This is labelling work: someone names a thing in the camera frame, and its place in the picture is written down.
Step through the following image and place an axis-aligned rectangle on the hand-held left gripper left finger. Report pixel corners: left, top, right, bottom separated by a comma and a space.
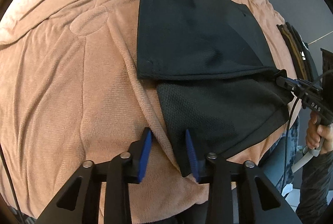
36, 127, 153, 224

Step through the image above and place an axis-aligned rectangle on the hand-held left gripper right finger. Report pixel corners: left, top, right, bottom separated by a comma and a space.
185, 129, 303, 224

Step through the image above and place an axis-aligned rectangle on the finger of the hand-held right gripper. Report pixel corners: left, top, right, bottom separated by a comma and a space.
274, 70, 322, 99

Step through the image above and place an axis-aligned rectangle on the stack of dark clothes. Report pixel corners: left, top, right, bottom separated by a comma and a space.
276, 21, 326, 86

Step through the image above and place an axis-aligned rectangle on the black sleeveless shirt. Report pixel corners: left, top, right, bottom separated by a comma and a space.
137, 0, 290, 179

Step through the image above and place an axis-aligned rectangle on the person's right forearm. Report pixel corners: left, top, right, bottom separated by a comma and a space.
295, 151, 333, 224

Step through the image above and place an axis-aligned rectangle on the person's right hand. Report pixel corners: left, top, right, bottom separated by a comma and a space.
306, 116, 333, 155

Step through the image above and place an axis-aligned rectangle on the brown blanket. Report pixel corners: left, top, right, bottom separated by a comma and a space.
0, 0, 299, 219

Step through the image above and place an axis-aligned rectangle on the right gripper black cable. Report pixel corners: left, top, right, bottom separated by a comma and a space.
280, 74, 324, 190

